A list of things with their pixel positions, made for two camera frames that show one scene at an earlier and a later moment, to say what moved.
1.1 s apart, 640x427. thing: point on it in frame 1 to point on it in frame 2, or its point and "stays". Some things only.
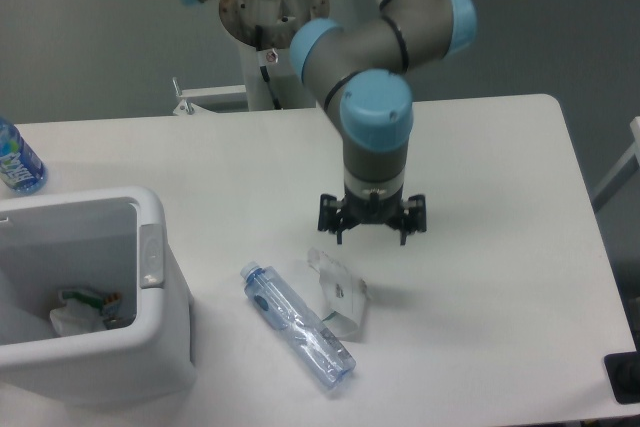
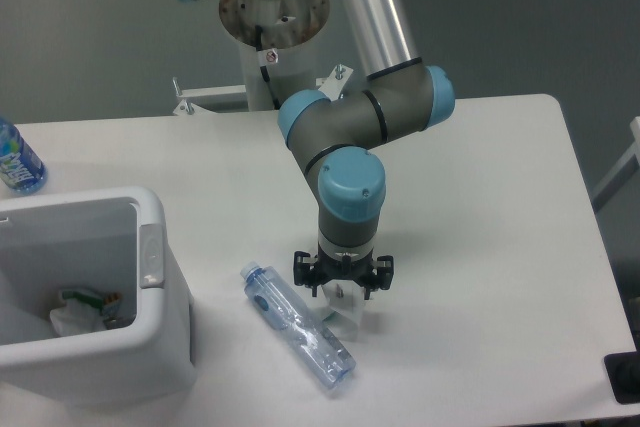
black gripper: x=374 y=210 to x=311 y=271
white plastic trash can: x=105 y=241 stays
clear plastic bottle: x=279 y=307 stays
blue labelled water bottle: x=19 y=169 stays
